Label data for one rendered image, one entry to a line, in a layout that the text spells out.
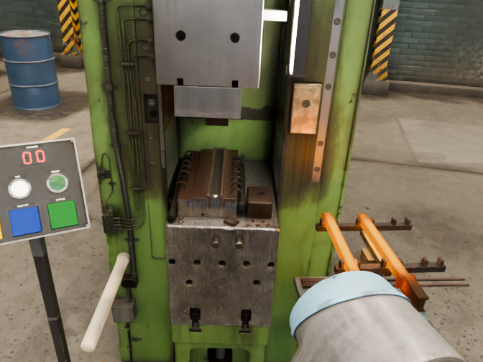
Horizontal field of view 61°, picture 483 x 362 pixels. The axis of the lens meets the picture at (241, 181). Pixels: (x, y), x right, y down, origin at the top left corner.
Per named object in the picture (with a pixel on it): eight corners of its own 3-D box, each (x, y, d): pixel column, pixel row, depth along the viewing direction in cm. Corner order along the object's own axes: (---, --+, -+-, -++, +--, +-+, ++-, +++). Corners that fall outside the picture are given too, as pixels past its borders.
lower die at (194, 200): (236, 217, 141) (237, 196, 138) (177, 216, 141) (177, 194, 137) (237, 166, 179) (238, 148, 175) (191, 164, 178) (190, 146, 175)
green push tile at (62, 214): (78, 224, 123) (74, 200, 123) (51, 229, 120) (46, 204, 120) (78, 224, 125) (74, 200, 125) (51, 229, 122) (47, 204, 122)
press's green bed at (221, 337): (261, 405, 178) (269, 327, 157) (175, 403, 178) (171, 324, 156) (256, 311, 228) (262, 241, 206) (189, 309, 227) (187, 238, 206)
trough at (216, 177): (222, 200, 138) (222, 195, 137) (206, 199, 138) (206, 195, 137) (226, 150, 175) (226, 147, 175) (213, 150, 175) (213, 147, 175)
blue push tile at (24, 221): (41, 231, 119) (37, 206, 119) (13, 236, 116) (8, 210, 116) (42, 231, 121) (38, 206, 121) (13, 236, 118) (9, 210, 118)
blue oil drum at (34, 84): (44, 113, 510) (31, 38, 469) (2, 108, 519) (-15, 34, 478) (70, 100, 561) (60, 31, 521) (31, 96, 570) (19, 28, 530)
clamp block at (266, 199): (271, 219, 142) (272, 202, 139) (246, 218, 141) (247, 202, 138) (269, 202, 152) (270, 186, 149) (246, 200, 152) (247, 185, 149)
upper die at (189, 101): (240, 119, 125) (241, 87, 121) (174, 116, 125) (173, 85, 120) (240, 85, 163) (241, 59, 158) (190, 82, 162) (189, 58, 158)
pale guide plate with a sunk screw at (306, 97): (315, 134, 140) (322, 85, 132) (289, 133, 140) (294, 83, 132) (315, 132, 142) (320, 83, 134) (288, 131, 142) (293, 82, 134)
